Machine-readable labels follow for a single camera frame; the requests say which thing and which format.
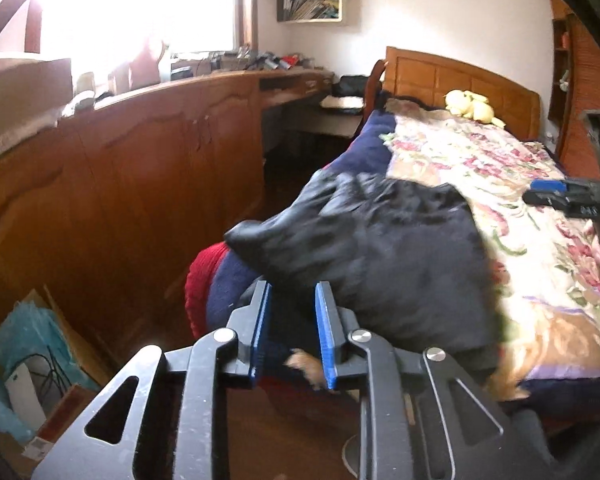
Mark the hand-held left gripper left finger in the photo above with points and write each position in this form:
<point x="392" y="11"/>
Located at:
<point x="260" y="325"/>

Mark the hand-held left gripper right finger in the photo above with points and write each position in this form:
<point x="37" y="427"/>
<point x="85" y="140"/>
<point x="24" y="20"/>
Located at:
<point x="325" y="330"/>

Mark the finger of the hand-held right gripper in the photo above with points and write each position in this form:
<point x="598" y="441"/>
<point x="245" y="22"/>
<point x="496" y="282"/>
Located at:
<point x="550" y="198"/>
<point x="549" y="186"/>

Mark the black jacket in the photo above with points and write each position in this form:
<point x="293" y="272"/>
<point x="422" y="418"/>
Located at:
<point x="390" y="260"/>

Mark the red knit cloth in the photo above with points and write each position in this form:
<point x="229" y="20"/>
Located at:
<point x="205" y="285"/>

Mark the floral blanket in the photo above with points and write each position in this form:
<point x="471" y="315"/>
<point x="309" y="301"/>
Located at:
<point x="530" y="270"/>

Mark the wooden slatted wardrobe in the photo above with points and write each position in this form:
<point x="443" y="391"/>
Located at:
<point x="575" y="100"/>

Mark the yellow plush toy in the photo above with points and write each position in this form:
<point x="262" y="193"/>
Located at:
<point x="467" y="105"/>

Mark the wardrobe side shelf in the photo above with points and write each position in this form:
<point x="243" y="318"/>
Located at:
<point x="560" y="60"/>

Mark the wooden bed headboard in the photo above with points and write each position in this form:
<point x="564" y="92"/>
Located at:
<point x="460" y="75"/>

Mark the wooden desk cabinet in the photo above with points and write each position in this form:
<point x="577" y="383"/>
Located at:
<point x="130" y="185"/>

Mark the wooden chair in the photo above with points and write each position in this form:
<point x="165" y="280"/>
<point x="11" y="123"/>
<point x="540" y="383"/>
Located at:
<point x="372" y="90"/>

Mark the cardboard box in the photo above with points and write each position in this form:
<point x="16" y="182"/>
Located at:
<point x="45" y="385"/>

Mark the black bag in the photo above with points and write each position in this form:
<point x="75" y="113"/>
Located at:
<point x="349" y="86"/>

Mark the teal plastic bag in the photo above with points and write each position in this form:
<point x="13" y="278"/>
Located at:
<point x="20" y="355"/>

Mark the white device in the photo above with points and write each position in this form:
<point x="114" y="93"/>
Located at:
<point x="25" y="395"/>

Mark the desk clutter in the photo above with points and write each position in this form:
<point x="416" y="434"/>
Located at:
<point x="250" y="60"/>

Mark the white box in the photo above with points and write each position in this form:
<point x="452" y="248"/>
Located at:
<point x="20" y="95"/>

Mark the window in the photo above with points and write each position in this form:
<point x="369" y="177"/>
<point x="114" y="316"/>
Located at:
<point x="130" y="5"/>

